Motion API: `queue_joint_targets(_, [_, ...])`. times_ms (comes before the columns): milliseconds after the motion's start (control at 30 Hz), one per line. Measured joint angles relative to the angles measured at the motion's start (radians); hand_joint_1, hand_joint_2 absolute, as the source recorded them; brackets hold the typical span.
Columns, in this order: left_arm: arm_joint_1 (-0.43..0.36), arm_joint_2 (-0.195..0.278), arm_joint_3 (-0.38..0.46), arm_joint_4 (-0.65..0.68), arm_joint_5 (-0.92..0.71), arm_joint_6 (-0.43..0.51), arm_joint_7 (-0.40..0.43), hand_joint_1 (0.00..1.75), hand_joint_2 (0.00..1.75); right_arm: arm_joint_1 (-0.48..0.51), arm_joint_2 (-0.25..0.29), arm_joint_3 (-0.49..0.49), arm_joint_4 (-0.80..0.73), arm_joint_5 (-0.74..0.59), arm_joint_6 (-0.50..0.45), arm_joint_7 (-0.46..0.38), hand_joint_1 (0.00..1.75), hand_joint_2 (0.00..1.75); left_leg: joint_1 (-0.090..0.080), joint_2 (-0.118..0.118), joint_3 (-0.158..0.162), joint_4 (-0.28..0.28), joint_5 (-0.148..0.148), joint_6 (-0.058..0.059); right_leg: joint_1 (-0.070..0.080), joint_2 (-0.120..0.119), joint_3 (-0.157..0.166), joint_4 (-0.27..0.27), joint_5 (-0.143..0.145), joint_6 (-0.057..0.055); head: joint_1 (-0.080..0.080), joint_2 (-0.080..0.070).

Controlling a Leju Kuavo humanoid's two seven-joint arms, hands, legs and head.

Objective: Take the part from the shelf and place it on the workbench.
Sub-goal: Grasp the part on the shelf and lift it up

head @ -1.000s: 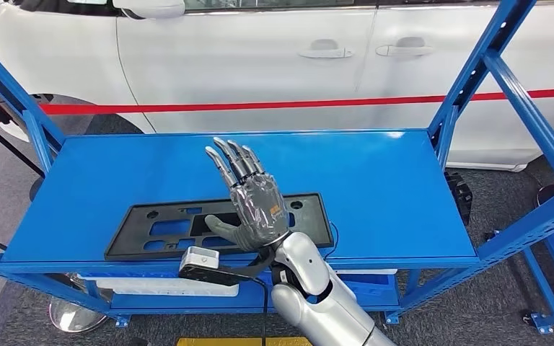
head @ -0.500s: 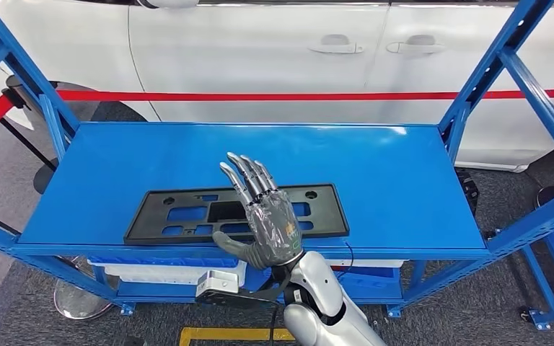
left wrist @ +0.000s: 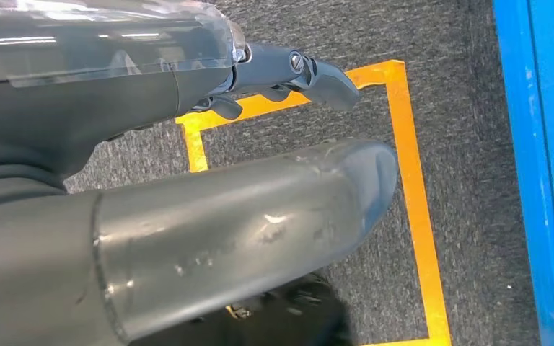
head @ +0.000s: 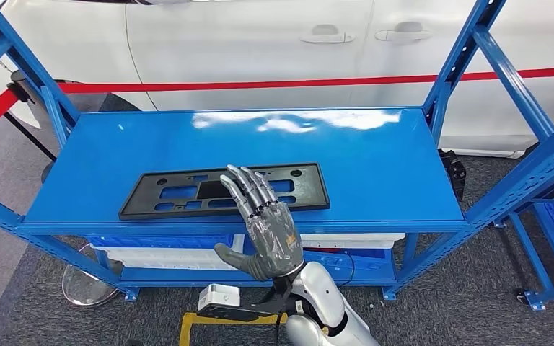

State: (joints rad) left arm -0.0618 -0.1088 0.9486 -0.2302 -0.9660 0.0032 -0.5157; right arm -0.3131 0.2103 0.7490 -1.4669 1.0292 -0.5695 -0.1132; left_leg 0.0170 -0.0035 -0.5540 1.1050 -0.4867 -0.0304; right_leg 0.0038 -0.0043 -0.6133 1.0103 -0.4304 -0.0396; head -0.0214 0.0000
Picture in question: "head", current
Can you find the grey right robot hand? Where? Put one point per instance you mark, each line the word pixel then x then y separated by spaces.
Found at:
pixel 274 239

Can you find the black plastic panel part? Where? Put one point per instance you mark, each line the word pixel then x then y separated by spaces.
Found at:
pixel 317 196

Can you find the blue metal shelf rack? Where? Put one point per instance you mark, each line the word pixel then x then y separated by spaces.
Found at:
pixel 258 143
pixel 552 296

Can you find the white plastic crate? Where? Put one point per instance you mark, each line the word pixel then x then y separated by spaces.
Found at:
pixel 353 238
pixel 162 266
pixel 353 245
pixel 162 255

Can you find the white car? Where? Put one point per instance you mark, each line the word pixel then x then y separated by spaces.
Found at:
pixel 234 43

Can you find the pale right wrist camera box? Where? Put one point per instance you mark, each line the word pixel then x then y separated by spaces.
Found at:
pixel 217 296

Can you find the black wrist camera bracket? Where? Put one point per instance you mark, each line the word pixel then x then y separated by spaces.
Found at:
pixel 238 314

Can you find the black-headed stanchion post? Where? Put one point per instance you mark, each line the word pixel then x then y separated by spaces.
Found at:
pixel 19 86

